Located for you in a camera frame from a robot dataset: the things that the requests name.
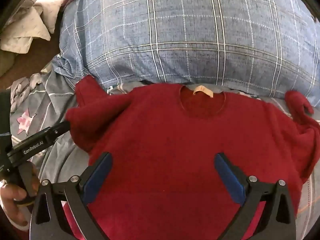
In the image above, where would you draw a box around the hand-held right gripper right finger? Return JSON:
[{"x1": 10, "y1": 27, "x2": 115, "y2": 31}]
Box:
[{"x1": 214, "y1": 153, "x2": 297, "y2": 240}]

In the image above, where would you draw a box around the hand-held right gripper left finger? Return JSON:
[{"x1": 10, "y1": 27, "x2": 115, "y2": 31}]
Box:
[{"x1": 32, "y1": 152, "x2": 113, "y2": 240}]

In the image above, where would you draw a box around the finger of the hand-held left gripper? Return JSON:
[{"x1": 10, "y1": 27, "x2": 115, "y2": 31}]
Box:
[{"x1": 47, "y1": 121, "x2": 72, "y2": 138}]

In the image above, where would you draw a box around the red knit sweater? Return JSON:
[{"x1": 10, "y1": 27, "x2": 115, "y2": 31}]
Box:
[{"x1": 64, "y1": 76, "x2": 320, "y2": 240}]

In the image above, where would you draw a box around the person's left hand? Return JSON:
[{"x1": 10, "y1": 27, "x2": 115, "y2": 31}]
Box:
[{"x1": 0, "y1": 162, "x2": 40, "y2": 228}]

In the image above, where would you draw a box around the grey star print bedsheet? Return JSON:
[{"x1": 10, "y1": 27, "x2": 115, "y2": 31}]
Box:
[{"x1": 10, "y1": 62, "x2": 320, "y2": 240}]

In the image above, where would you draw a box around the olive green cloth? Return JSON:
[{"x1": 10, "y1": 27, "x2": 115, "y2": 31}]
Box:
[{"x1": 0, "y1": 50, "x2": 18, "y2": 78}]

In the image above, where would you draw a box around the cream crumpled cloth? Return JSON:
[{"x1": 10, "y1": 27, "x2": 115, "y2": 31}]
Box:
[{"x1": 0, "y1": 0, "x2": 63, "y2": 54}]

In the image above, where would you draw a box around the blue plaid pillow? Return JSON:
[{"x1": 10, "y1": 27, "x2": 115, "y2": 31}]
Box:
[{"x1": 52, "y1": 0, "x2": 320, "y2": 100}]

